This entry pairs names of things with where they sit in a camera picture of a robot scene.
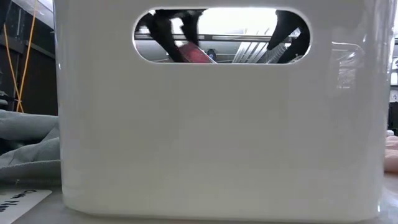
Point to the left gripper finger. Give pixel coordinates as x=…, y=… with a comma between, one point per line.
x=190, y=26
x=163, y=35

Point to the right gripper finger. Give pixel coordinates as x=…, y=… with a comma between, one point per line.
x=284, y=28
x=297, y=49

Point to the red block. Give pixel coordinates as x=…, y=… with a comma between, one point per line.
x=194, y=54

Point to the white plastic bin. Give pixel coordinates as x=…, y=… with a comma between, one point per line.
x=217, y=140

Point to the pale pink cloth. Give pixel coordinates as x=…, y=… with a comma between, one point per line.
x=392, y=155

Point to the grey cloth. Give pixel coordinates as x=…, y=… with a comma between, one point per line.
x=28, y=149

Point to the white label card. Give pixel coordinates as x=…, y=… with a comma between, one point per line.
x=21, y=202

